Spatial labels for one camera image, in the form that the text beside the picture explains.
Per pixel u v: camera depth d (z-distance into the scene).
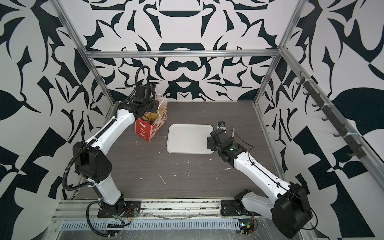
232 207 0.74
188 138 1.01
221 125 0.72
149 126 0.79
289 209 0.40
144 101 0.66
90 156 0.46
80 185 0.47
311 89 0.65
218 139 0.61
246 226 0.71
